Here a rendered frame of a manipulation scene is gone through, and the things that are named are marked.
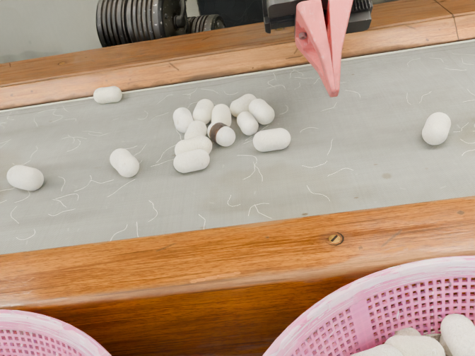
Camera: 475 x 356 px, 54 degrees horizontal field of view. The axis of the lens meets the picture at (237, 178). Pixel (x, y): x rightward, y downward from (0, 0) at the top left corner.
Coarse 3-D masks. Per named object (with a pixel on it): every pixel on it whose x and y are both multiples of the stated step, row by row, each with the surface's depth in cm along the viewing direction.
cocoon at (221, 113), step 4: (220, 104) 48; (216, 108) 47; (220, 108) 47; (224, 108) 47; (228, 108) 48; (212, 112) 48; (216, 112) 47; (220, 112) 46; (224, 112) 47; (228, 112) 47; (212, 116) 47; (216, 116) 46; (220, 116) 46; (224, 116) 46; (228, 116) 47; (212, 120) 47; (216, 120) 46; (220, 120) 46; (224, 120) 46; (228, 120) 46; (228, 124) 47
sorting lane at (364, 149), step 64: (384, 64) 54; (448, 64) 52; (0, 128) 56; (64, 128) 54; (128, 128) 51; (320, 128) 45; (384, 128) 43; (0, 192) 45; (64, 192) 43; (128, 192) 41; (192, 192) 40; (256, 192) 38; (320, 192) 37; (384, 192) 36; (448, 192) 35
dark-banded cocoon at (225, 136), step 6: (210, 126) 45; (222, 132) 44; (228, 132) 44; (234, 132) 44; (216, 138) 44; (222, 138) 44; (228, 138) 44; (234, 138) 44; (222, 144) 44; (228, 144) 44
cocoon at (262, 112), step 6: (252, 102) 47; (258, 102) 47; (264, 102) 47; (252, 108) 47; (258, 108) 46; (264, 108) 46; (270, 108) 46; (252, 114) 47; (258, 114) 46; (264, 114) 46; (270, 114) 46; (258, 120) 46; (264, 120) 46; (270, 120) 46
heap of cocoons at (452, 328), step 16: (448, 320) 26; (464, 320) 26; (400, 336) 26; (416, 336) 26; (432, 336) 27; (448, 336) 26; (464, 336) 25; (368, 352) 25; (384, 352) 25; (400, 352) 25; (416, 352) 25; (432, 352) 25; (448, 352) 26; (464, 352) 25
